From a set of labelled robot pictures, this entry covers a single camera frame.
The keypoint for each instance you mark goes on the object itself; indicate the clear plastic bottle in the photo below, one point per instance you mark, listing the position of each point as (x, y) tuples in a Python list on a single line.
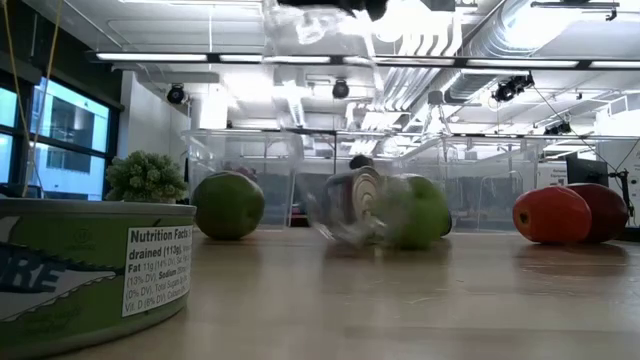
[(436, 122), (320, 30)]

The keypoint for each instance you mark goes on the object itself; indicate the blue red label can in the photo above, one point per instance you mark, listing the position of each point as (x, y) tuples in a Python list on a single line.
[(365, 197)]

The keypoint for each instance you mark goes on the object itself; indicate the light green apple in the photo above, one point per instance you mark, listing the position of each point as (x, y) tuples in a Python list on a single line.
[(420, 215)]

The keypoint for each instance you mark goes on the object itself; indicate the dark green apple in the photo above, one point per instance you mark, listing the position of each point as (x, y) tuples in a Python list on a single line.
[(227, 205)]

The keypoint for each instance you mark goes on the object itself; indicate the orange red apple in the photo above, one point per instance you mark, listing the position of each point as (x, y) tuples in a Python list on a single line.
[(550, 215)]

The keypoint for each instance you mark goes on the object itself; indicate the green label tuna can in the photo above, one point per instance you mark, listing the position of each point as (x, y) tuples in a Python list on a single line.
[(75, 280)]

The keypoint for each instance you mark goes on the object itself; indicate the black ceiling spotlight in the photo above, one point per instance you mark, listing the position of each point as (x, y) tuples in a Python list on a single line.
[(341, 89), (175, 93), (557, 128), (512, 87)]

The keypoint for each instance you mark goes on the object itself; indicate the clear plastic bin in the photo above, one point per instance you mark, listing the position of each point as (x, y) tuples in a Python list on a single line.
[(475, 170), (280, 150)]

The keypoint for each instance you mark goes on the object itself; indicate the person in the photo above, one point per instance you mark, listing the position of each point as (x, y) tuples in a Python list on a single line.
[(361, 161)]

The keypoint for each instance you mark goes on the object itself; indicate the long ceiling light strip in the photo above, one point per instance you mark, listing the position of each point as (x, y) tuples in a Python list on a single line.
[(150, 57)]

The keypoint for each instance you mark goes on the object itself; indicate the green artificial plant white pot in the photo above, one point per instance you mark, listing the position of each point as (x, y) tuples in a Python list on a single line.
[(145, 175)]

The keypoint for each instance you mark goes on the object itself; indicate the black framed window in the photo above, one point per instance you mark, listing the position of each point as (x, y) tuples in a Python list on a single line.
[(70, 115)]

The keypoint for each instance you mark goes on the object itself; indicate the black computer monitor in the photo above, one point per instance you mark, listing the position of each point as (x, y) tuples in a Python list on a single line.
[(587, 172)]

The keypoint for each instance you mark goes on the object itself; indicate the dark red apple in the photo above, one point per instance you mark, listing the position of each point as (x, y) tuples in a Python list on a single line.
[(607, 210)]

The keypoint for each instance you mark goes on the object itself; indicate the silver ventilation duct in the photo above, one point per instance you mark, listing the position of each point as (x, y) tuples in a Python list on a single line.
[(500, 35)]

